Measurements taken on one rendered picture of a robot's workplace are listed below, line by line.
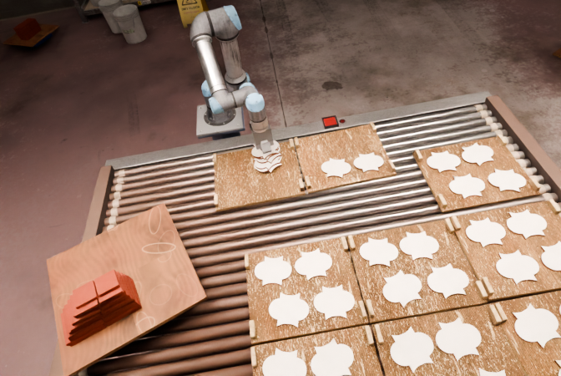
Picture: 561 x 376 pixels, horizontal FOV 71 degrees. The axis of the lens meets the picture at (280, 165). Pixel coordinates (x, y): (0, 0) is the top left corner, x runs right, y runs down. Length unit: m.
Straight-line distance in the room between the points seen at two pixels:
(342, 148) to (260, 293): 0.82
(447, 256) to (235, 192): 0.93
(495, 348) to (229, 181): 1.22
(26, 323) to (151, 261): 1.66
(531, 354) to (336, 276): 0.65
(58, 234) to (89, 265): 1.74
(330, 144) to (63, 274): 1.28
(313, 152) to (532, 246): 0.98
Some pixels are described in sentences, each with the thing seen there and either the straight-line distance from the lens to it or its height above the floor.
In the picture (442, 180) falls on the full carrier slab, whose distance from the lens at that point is 1.87.
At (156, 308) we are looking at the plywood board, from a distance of 1.53.
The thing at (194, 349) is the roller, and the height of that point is 0.92.
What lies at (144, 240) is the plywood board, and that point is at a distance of 1.70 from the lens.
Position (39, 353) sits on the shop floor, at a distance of 3.03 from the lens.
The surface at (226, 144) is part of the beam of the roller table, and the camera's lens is 2.11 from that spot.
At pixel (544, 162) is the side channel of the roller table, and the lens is 2.06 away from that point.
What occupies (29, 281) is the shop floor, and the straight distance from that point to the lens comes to 3.35.
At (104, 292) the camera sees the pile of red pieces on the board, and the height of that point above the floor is 1.20.
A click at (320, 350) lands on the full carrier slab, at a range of 1.46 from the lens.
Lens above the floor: 2.33
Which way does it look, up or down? 47 degrees down
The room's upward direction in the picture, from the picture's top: 10 degrees counter-clockwise
